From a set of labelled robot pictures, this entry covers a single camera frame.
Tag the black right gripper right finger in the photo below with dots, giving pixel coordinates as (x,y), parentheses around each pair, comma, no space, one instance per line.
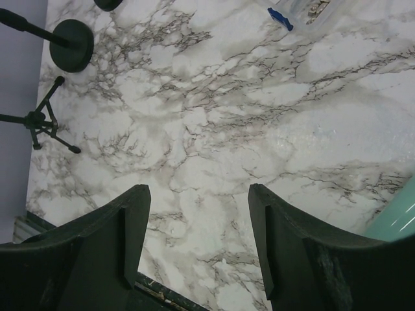
(309,264)

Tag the clear screw organizer box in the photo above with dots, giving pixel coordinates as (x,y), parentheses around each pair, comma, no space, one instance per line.
(303,15)

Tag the black clip microphone stand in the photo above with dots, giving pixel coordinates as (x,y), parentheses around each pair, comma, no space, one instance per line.
(71,43)

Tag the black shock mount tripod stand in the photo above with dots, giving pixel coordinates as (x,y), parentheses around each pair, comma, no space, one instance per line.
(42,120)

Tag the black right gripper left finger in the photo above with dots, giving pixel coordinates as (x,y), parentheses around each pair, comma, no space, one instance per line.
(89,263)

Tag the mint green microphone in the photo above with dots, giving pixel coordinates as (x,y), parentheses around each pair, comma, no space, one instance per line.
(396,221)

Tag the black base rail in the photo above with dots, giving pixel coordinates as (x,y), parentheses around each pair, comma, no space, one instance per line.
(147,294)

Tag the black round base stand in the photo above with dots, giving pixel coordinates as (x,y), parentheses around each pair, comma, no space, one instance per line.
(108,5)

